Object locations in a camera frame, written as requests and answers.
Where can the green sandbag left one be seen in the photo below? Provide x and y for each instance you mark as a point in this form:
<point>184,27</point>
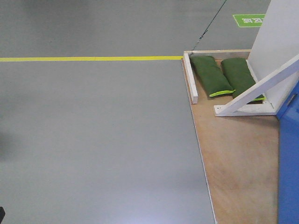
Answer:
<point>211,76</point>

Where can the green sandbag one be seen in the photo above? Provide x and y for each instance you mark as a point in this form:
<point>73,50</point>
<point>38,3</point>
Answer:
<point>238,74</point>
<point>211,76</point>

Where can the green sandbag right one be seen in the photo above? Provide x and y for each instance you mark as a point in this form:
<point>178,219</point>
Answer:
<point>238,74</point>

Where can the plywood base platform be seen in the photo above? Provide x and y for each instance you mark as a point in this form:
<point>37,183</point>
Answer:
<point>240,156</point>

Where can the green floor sign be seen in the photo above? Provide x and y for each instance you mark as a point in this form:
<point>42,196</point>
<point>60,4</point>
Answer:
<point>249,20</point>

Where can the black robot part left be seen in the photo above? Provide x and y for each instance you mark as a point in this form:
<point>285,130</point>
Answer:
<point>2,214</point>

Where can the white wooden frame with brace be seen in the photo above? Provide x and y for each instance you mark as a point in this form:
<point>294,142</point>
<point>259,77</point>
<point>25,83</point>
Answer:
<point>239,106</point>

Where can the white wall panel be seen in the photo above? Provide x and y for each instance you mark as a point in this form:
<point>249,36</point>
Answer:
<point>277,40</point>

